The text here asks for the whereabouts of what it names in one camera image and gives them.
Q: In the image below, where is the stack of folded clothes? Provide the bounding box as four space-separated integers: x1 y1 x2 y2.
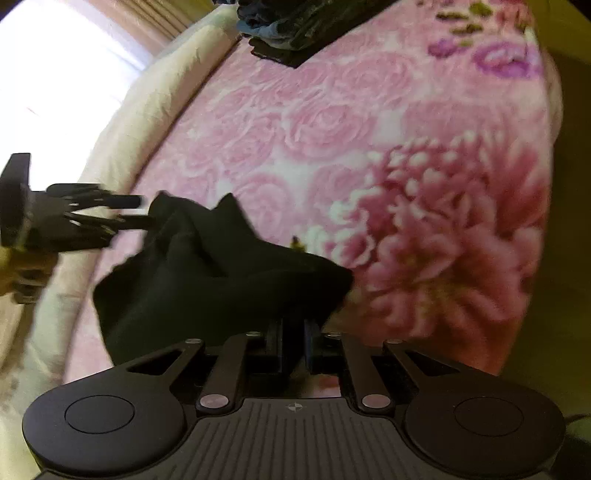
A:
235 0 393 69

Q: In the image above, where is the cream quilt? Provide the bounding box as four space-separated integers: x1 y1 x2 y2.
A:
1 5 238 479

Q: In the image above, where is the black zip jacket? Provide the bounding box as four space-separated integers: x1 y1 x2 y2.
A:
93 192 353 365

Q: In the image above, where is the pink floral blanket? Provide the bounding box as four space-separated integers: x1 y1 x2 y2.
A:
64 0 555 384

